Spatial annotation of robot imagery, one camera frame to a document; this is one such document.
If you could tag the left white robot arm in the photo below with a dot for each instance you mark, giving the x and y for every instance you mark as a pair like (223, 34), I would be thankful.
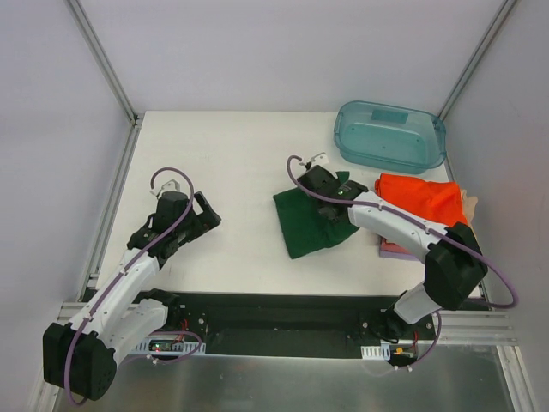
(84, 354)

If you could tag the teal plastic bin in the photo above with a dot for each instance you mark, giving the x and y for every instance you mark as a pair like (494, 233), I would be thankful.
(392, 138)

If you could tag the aluminium frame post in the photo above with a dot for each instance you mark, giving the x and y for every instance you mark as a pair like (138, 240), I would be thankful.
(99, 54)
(487, 39)

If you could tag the orange folded t shirt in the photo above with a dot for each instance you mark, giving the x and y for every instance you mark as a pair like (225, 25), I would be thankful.
(439, 202)

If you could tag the left aluminium frame post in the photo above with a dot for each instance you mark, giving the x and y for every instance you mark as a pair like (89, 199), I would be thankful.
(99, 54)

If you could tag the green t shirt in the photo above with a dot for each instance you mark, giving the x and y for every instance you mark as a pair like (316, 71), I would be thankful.
(304, 230)

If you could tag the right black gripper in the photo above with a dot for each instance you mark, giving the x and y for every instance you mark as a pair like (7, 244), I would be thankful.
(317, 177)

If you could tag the front aluminium rail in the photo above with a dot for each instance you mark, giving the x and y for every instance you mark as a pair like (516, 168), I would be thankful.
(460, 327)

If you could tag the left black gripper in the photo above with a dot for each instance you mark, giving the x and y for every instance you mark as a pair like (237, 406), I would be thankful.
(189, 224)

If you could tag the right aluminium frame post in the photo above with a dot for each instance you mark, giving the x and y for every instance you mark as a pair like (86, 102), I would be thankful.
(487, 39)

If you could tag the white cable duct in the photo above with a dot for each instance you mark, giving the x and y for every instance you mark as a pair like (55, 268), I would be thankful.
(380, 352)
(168, 347)

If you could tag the pink folded t shirt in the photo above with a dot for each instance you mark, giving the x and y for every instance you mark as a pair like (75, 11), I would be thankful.
(386, 247)

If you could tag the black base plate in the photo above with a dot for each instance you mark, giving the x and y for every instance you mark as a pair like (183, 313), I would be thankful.
(299, 326)

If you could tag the right white cable duct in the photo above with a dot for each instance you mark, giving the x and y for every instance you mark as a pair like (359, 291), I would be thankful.
(380, 352)

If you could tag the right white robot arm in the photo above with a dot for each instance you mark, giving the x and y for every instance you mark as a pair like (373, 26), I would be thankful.
(451, 255)

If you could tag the beige folded t shirt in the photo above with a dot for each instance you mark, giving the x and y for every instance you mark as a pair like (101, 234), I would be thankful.
(468, 207)

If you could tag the left white cable duct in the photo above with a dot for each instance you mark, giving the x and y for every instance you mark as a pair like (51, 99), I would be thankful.
(168, 347)

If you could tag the left aluminium side rail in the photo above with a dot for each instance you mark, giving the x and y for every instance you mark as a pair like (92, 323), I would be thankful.
(44, 396)

